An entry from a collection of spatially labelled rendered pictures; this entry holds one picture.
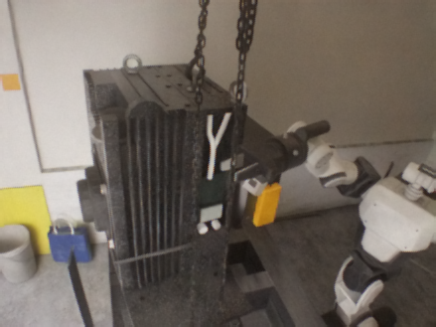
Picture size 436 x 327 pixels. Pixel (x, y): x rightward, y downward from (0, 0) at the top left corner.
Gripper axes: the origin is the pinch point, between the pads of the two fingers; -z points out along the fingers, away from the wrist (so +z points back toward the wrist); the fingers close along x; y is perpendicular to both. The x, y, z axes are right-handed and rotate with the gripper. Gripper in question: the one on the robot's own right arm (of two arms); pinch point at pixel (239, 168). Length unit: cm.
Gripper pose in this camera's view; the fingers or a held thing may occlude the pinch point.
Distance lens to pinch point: 68.8
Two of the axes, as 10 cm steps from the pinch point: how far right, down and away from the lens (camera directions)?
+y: 0.5, -8.5, -5.2
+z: 8.1, -2.7, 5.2
